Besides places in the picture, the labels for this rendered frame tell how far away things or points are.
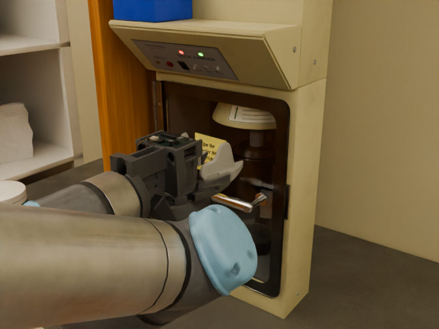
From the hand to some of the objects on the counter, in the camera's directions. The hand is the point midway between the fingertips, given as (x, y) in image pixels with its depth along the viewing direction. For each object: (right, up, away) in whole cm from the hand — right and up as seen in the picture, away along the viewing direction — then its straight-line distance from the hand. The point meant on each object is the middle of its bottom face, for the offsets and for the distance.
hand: (219, 164), depth 72 cm
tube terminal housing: (+7, -24, +41) cm, 48 cm away
